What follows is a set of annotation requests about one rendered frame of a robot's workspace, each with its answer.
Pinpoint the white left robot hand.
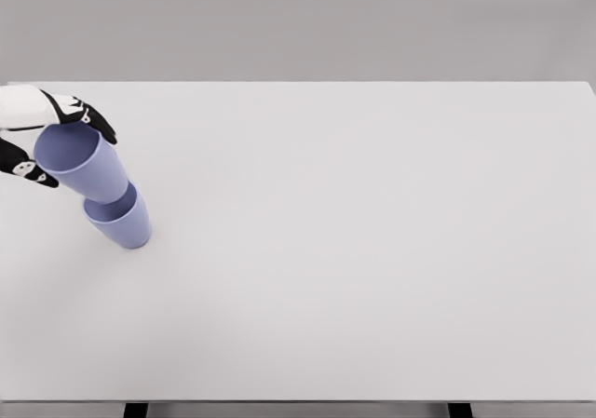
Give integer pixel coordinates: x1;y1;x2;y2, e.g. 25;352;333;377
0;85;118;190

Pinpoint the blue plastic cup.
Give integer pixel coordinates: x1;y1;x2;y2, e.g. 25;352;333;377
33;122;130;205
82;181;153;251

